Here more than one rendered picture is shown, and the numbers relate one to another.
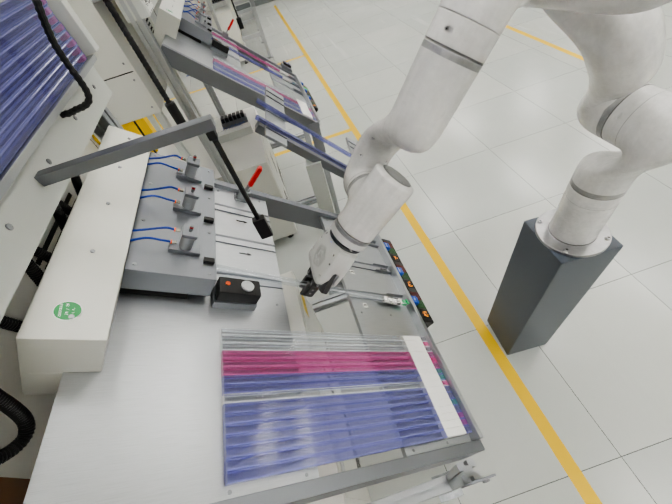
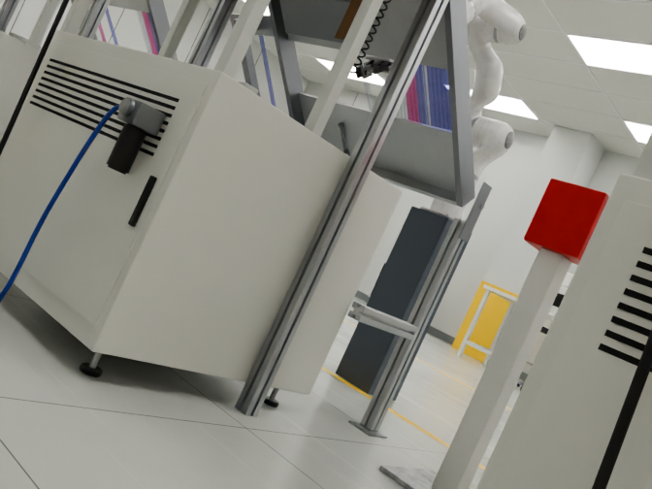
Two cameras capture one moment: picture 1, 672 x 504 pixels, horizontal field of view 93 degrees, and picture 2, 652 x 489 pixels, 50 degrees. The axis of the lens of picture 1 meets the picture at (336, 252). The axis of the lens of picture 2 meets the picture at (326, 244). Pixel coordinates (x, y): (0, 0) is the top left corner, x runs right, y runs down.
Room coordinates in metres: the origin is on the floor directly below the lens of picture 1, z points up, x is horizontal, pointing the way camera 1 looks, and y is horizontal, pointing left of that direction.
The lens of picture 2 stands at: (-1.07, 1.53, 0.40)
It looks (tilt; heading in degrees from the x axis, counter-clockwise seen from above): 1 degrees up; 313
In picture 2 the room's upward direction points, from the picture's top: 25 degrees clockwise
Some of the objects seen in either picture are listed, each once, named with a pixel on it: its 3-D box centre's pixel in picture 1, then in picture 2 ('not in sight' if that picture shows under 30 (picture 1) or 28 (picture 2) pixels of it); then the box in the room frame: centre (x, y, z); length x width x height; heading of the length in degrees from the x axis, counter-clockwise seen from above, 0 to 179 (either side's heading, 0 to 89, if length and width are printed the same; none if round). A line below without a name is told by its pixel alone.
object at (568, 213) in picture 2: not in sight; (514, 344); (-0.32, -0.01, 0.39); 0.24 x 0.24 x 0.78; 2
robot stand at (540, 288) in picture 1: (536, 293); (404, 303); (0.49, -0.68, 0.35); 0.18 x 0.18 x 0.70; 89
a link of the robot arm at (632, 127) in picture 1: (634, 149); (482, 148); (0.46, -0.69, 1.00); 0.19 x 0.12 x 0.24; 5
